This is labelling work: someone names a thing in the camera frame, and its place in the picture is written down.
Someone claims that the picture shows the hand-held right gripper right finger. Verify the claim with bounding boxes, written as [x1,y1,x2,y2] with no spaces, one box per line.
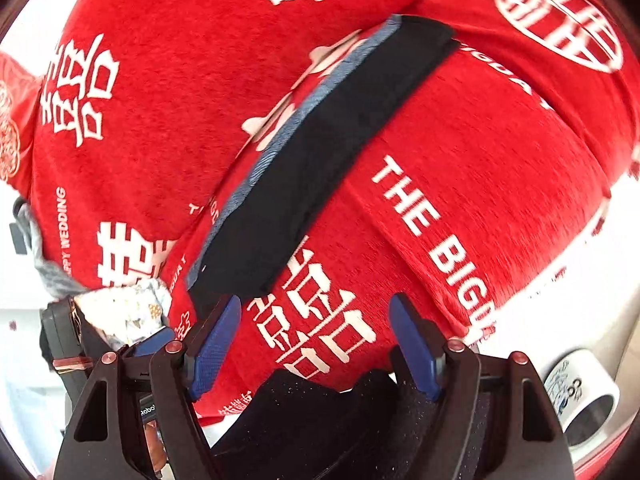
[389,292,576,480]

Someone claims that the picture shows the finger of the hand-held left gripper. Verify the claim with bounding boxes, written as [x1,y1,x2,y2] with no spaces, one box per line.
[131,326,177,359]

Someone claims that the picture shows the white patterned cloth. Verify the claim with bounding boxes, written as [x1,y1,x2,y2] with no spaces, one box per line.
[74,279,174,352]

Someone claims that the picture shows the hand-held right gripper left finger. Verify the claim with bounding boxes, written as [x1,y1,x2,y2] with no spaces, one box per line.
[54,294,243,480]

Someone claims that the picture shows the red printed blanket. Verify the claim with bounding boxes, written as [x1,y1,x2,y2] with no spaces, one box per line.
[27,0,640,418]

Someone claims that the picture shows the black pants with grey waistband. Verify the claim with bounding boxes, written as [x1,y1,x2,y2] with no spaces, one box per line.
[186,14,486,480]

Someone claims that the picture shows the grey cloth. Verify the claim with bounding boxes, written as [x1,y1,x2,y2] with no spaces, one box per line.
[17,202,88,298]

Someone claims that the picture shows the red patterned cushion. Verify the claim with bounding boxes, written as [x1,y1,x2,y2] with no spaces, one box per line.
[0,51,45,197]

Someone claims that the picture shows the white printed cup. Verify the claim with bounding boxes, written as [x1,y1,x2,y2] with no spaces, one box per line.
[542,349,622,450]

